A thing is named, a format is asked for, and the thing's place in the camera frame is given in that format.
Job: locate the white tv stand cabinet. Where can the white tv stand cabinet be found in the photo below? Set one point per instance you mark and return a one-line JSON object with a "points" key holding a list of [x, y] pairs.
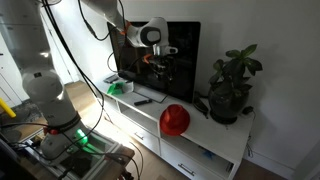
{"points": [[193, 143]]}

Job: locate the black remote control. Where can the black remote control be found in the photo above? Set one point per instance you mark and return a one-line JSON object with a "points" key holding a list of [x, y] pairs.
{"points": [[142, 102]]}

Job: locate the green plastic bin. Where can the green plastic bin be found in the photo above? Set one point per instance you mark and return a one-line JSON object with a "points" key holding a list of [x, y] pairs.
{"points": [[117, 88]]}

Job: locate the black television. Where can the black television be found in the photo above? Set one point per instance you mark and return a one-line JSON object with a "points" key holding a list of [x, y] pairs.
{"points": [[132, 62]]}

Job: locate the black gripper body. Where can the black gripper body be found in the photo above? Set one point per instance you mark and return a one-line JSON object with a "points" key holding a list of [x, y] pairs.
{"points": [[162, 62]]}

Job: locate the white paper sheet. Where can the white paper sheet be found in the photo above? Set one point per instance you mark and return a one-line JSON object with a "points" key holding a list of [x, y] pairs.
{"points": [[128, 87]]}

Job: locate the yellow handle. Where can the yellow handle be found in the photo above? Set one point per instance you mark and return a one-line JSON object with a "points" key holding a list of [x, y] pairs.
{"points": [[7, 109]]}

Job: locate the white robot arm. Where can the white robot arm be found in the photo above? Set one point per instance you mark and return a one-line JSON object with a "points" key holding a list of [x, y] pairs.
{"points": [[46, 90]]}

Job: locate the potted green plant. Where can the potted green plant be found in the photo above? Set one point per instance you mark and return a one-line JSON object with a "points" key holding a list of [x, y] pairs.
{"points": [[229, 90]]}

